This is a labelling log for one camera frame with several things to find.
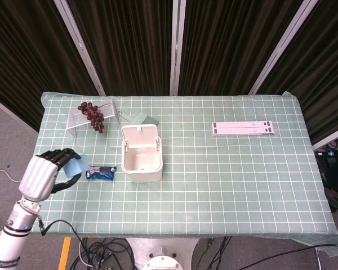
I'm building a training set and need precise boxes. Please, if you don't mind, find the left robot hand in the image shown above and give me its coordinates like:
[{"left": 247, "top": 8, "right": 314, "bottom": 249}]
[{"left": 18, "top": 148, "right": 82, "bottom": 202}]

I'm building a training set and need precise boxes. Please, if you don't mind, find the blue square block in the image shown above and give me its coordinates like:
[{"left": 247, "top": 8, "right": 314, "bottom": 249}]
[{"left": 63, "top": 155, "right": 90, "bottom": 178}]

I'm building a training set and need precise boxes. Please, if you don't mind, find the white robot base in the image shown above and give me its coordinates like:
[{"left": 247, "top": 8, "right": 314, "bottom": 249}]
[{"left": 125, "top": 237, "right": 203, "bottom": 270}]

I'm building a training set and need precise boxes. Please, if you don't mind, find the white storage box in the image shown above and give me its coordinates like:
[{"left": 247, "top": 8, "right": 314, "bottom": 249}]
[{"left": 121, "top": 124, "right": 163, "bottom": 183}]

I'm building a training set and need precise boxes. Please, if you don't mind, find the blue snack packet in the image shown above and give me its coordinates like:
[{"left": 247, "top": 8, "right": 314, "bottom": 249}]
[{"left": 85, "top": 165, "right": 117, "bottom": 181}]

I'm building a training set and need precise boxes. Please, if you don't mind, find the dark red grape bunch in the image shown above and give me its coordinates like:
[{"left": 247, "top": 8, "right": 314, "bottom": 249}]
[{"left": 77, "top": 101, "right": 105, "bottom": 134}]

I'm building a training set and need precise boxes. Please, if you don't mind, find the green dustpan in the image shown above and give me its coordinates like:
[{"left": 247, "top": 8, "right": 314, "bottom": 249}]
[{"left": 117, "top": 110, "right": 161, "bottom": 126}]

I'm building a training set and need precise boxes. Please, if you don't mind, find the dark pleated curtain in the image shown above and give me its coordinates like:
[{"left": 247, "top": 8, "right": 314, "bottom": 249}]
[{"left": 0, "top": 0, "right": 338, "bottom": 146}]

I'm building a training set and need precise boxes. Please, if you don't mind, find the green checkered tablecloth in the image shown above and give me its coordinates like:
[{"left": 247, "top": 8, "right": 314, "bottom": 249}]
[{"left": 16, "top": 90, "right": 338, "bottom": 258}]

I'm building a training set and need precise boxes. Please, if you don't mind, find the white folding stand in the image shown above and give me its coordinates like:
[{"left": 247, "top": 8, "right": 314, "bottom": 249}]
[{"left": 211, "top": 120, "right": 277, "bottom": 137}]

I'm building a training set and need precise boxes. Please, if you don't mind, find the black cable with plug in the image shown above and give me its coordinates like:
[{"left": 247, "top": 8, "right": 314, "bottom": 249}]
[{"left": 38, "top": 216, "right": 96, "bottom": 270}]

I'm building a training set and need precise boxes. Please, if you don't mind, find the white wire mesh rack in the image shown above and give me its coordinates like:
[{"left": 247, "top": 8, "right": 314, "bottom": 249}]
[{"left": 66, "top": 98, "right": 121, "bottom": 138}]

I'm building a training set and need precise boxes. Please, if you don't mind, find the black cable bundle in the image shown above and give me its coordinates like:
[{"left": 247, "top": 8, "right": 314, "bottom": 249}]
[{"left": 69, "top": 237, "right": 136, "bottom": 270}]

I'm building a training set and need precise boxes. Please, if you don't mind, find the grey metal frame post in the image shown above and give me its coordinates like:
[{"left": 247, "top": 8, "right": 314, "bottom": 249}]
[
  {"left": 53, "top": 0, "right": 106, "bottom": 97},
  {"left": 169, "top": 0, "right": 187, "bottom": 96},
  {"left": 247, "top": 0, "right": 319, "bottom": 96}
]

